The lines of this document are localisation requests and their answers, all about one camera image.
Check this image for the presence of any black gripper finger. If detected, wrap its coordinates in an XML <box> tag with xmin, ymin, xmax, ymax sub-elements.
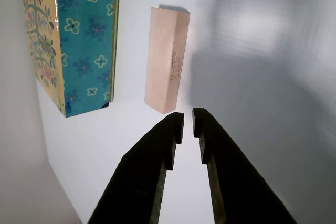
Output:
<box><xmin>192</xmin><ymin>107</ymin><xmax>297</xmax><ymax>224</ymax></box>
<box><xmin>89</xmin><ymin>112</ymin><xmax>185</xmax><ymax>224</ymax></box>

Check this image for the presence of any wooden Jenga block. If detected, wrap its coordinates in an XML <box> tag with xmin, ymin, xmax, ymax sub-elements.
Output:
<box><xmin>144</xmin><ymin>7</ymin><xmax>191</xmax><ymax>114</ymax></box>

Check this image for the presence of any floral yellow and teal box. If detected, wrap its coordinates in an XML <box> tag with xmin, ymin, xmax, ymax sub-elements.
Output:
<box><xmin>22</xmin><ymin>0</ymin><xmax>122</xmax><ymax>118</ymax></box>

